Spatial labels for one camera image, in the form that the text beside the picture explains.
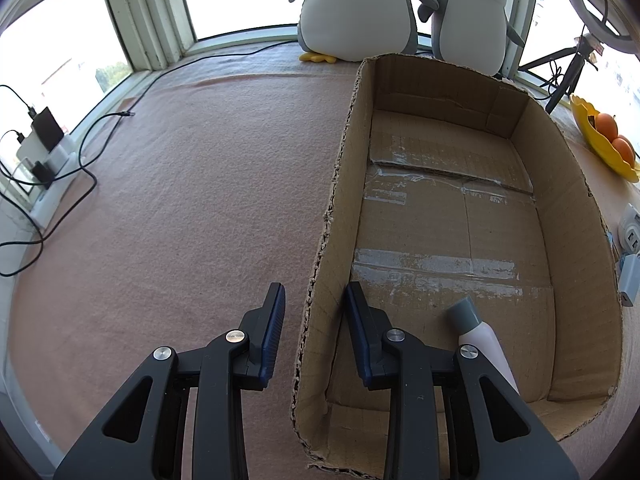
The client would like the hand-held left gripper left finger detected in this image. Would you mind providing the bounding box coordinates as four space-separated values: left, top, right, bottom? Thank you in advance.
52 282 287 480

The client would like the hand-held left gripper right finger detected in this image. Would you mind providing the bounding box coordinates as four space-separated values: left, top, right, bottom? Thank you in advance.
345 281 581 480

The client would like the cardboard box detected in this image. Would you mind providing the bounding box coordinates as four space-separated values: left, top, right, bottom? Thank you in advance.
291 53 624 478

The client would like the white bottle with grey cap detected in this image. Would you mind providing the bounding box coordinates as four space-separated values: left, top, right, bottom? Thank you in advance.
446 296 521 393

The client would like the pink felt blanket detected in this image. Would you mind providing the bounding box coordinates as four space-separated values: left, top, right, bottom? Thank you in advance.
7 42 640 480

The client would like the white power strip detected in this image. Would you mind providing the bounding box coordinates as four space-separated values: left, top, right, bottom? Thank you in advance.
27 137 81 231

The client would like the small black power adapter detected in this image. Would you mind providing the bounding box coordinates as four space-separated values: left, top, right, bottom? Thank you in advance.
31 160 57 190

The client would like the pale blue power adapter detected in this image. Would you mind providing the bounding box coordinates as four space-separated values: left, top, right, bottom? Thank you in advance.
617 254 640 307

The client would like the white socket block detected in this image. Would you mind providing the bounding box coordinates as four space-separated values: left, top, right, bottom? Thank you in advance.
617 204 640 253

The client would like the large black power adapter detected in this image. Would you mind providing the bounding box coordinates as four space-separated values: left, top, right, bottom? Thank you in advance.
31 107 65 152

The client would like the yellow flower-shaped bowl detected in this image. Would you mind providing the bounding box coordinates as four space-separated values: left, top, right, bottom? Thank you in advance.
570 94 640 183

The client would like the white power adapter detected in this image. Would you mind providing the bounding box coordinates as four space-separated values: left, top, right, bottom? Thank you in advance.
15 132 51 160

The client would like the orange fruit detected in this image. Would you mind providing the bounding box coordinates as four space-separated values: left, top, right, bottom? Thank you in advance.
596 113 619 141
611 137 636 168

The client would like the large grey penguin plush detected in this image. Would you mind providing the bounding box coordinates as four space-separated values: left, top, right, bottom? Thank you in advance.
286 0 441 64

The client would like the small grey penguin plush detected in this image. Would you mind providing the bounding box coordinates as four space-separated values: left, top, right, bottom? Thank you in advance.
418 0 526 78

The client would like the black tripod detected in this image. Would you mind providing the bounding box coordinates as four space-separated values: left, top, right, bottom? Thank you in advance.
518 35 601 115

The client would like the black cable with loose plug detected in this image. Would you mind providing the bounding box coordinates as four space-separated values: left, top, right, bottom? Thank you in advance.
0 110 136 277

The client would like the long black cable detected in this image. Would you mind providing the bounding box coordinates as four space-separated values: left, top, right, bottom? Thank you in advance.
30 36 301 236

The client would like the white window frame post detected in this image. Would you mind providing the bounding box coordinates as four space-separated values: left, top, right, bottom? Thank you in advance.
100 0 201 71

